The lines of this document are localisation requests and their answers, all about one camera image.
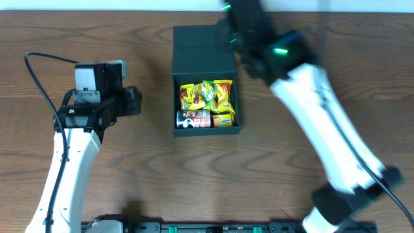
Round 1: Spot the yellow brown snack packet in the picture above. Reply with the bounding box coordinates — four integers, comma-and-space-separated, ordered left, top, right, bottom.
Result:
179, 83, 194, 111

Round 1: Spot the red Pringles can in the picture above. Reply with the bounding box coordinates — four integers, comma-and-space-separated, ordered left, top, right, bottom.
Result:
176, 110, 212, 129

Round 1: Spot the yellow peanut butter packet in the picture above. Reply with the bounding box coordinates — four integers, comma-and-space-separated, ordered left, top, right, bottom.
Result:
213, 80, 235, 113

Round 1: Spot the yellow chocolate snack packet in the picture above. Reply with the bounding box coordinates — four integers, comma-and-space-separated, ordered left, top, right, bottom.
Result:
189, 83, 206, 110

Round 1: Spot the dark green box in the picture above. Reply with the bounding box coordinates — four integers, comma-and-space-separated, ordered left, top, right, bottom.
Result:
171, 25, 241, 137

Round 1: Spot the green yellow snack packet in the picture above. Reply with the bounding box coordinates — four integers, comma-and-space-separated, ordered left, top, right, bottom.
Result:
201, 80, 217, 113

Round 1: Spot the orange biscuit packet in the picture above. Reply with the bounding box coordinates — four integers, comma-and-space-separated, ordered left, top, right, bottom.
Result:
212, 113, 234, 128

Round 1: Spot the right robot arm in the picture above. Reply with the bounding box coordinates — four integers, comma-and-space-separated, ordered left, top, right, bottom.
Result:
223, 0, 402, 232

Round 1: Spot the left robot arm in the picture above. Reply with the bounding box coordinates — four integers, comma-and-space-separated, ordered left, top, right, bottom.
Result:
26, 60, 142, 232

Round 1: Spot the black mounting rail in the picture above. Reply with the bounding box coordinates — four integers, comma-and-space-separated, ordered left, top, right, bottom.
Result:
80, 214, 378, 233

